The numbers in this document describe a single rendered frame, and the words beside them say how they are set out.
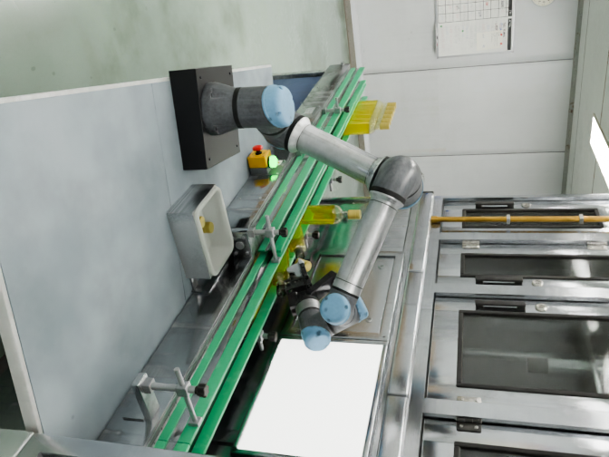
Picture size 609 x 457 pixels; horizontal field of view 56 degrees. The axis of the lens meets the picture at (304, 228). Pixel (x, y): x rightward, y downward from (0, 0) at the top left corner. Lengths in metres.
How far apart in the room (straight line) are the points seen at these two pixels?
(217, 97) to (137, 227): 0.44
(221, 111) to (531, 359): 1.10
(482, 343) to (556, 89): 6.28
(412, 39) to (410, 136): 1.30
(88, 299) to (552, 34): 6.87
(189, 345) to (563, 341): 1.04
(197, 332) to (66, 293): 0.44
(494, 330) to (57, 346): 1.20
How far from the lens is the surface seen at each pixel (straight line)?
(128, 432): 1.41
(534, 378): 1.69
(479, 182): 8.29
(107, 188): 1.39
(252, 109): 1.61
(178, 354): 1.54
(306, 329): 1.57
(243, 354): 1.62
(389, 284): 1.93
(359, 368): 1.64
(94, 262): 1.35
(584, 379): 1.72
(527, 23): 7.60
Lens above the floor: 1.56
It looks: 17 degrees down
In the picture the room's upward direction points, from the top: 90 degrees clockwise
